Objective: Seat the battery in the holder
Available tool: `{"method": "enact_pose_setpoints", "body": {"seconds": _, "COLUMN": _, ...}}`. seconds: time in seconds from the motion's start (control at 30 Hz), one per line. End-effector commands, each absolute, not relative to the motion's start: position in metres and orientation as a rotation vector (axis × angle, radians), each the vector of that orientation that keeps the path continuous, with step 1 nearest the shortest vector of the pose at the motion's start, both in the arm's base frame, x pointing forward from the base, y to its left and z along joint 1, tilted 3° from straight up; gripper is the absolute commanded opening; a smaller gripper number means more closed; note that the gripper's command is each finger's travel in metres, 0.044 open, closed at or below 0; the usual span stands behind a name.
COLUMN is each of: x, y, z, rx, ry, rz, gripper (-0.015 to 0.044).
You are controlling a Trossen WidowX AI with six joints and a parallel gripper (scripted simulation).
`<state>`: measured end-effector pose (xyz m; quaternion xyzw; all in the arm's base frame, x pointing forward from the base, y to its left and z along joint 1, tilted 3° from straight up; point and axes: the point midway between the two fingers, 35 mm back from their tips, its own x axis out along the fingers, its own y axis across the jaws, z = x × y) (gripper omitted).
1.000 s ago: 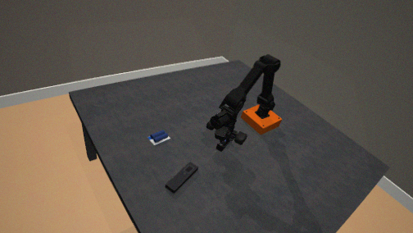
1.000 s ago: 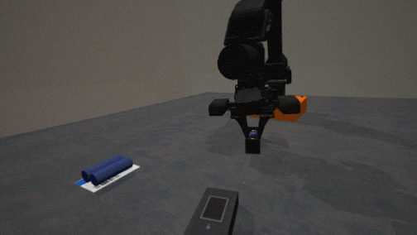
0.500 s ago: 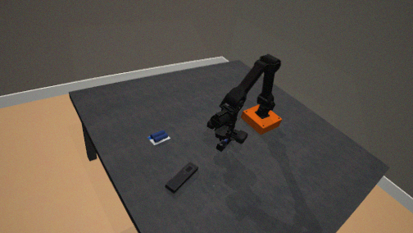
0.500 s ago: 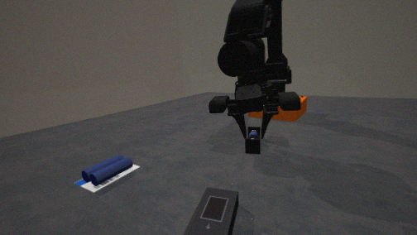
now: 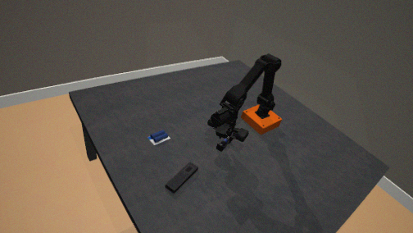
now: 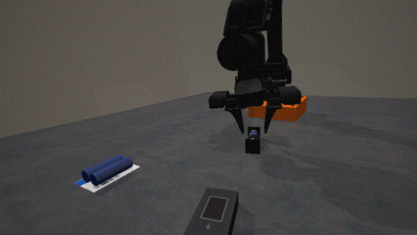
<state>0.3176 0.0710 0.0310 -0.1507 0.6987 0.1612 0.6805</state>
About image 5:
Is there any black and blue battery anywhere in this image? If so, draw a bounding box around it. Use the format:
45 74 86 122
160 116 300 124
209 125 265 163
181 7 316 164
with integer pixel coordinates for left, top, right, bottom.
220 138 229 147

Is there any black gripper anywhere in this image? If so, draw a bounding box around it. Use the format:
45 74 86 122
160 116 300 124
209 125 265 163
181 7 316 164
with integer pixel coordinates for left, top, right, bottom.
207 117 249 144

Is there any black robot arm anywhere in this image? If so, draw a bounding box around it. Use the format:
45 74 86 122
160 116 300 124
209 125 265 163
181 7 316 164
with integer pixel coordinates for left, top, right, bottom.
211 53 281 138

